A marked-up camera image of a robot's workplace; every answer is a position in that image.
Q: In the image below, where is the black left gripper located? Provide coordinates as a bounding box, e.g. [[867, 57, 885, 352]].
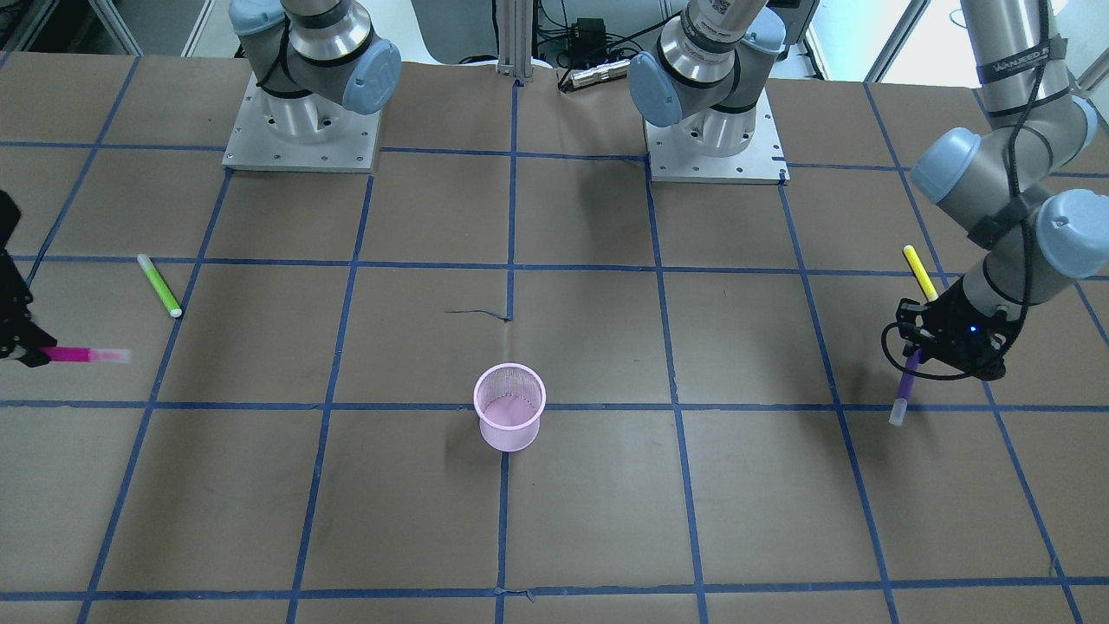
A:
[[895, 282, 1019, 380]]

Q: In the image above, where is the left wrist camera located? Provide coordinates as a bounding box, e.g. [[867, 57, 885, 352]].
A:
[[946, 311, 1008, 367]]

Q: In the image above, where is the yellow pen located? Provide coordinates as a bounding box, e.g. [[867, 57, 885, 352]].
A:
[[902, 244, 939, 301]]

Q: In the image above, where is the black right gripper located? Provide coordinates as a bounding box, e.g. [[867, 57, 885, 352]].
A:
[[1, 191, 58, 368]]

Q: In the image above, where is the aluminium frame post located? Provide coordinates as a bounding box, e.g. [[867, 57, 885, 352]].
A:
[[494, 0, 535, 84]]

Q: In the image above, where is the green pen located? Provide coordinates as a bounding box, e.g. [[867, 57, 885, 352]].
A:
[[136, 253, 183, 319]]

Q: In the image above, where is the pink pen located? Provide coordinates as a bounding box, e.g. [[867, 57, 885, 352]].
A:
[[39, 345, 131, 364]]

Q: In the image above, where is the pink mesh cup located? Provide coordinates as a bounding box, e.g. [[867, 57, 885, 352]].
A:
[[472, 362, 547, 452]]

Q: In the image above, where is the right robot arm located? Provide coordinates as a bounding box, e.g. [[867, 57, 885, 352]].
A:
[[3, 1, 403, 367]]

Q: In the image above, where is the purple pen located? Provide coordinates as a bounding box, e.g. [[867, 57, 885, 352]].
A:
[[888, 350, 920, 427]]

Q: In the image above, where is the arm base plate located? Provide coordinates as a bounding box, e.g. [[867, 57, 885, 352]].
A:
[[643, 91, 791, 185], [222, 74, 384, 174]]

